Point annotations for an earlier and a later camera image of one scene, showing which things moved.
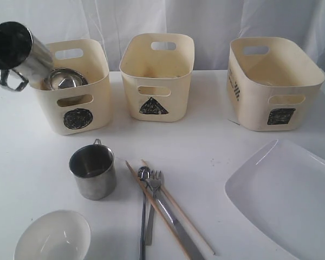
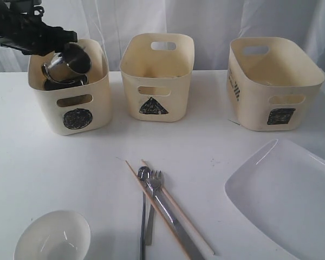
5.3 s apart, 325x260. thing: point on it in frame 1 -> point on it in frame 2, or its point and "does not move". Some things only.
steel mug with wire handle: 94,168 -> 69,66
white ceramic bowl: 59,235 does not move
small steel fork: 156,180 does not move
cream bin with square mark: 272,85 does not move
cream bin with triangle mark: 156,68 does not move
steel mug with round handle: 21,57 -> 51,85
